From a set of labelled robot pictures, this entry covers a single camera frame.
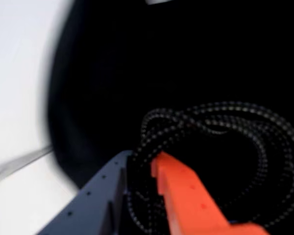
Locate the black cable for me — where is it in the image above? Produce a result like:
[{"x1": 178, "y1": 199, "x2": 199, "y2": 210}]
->
[{"x1": 126, "y1": 101, "x2": 294, "y2": 235}]

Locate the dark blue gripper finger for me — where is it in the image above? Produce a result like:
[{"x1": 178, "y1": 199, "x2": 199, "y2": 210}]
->
[{"x1": 36, "y1": 149, "x2": 134, "y2": 235}]

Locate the black fabric bag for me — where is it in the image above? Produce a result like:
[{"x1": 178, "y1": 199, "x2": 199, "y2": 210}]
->
[{"x1": 48, "y1": 0, "x2": 294, "y2": 235}]

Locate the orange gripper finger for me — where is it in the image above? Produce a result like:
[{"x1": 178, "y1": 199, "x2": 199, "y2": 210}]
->
[{"x1": 150, "y1": 151, "x2": 270, "y2": 235}]

